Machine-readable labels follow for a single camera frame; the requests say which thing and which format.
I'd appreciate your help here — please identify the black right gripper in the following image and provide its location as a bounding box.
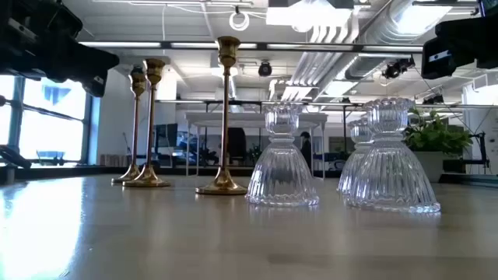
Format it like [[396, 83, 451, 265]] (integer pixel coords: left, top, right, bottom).
[[422, 16, 498, 81]]

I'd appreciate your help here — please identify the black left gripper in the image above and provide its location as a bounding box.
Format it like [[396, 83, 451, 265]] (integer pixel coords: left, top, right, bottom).
[[0, 0, 120, 98]]

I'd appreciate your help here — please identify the tall brass candlestick holder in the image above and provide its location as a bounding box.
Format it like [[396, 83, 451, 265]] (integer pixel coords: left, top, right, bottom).
[[111, 65, 147, 185], [195, 35, 248, 196], [122, 58, 171, 189]]

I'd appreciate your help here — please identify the clear ribbed glass candle holder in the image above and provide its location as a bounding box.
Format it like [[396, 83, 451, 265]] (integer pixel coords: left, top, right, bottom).
[[245, 101, 320, 207], [344, 96, 442, 214], [337, 118, 374, 195]]

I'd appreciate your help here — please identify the green plant in white pot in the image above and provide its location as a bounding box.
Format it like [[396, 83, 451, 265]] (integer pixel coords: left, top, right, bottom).
[[403, 107, 475, 184]]

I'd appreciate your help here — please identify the black background monitor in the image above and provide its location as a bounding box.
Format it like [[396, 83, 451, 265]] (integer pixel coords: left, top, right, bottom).
[[154, 123, 179, 149]]

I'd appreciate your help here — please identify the person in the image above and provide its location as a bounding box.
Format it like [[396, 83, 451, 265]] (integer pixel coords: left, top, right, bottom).
[[299, 131, 314, 169]]

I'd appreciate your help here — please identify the black rig camera with cables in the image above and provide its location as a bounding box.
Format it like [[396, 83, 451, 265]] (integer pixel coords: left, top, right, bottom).
[[381, 57, 416, 80]]

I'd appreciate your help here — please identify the white cable coil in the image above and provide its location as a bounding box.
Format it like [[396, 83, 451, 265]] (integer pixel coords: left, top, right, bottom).
[[228, 10, 251, 32]]

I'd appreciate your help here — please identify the white wire shelf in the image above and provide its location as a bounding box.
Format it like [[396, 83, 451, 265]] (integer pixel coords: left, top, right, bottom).
[[184, 111, 329, 180]]

